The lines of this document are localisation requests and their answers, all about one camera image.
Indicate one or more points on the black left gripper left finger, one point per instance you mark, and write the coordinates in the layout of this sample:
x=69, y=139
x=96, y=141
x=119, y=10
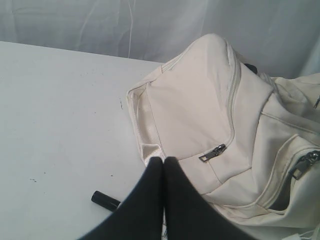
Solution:
x=140, y=216

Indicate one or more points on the white backdrop curtain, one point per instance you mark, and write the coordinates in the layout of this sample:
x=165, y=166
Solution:
x=279, y=37

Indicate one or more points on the white marker with black cap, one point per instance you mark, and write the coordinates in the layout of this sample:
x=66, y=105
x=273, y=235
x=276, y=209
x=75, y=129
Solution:
x=104, y=200

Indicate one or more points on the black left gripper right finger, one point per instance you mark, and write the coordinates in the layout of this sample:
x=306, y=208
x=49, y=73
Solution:
x=190, y=205

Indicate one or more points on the cream fabric duffel bag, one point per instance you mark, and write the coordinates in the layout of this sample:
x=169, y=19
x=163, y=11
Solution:
x=248, y=143

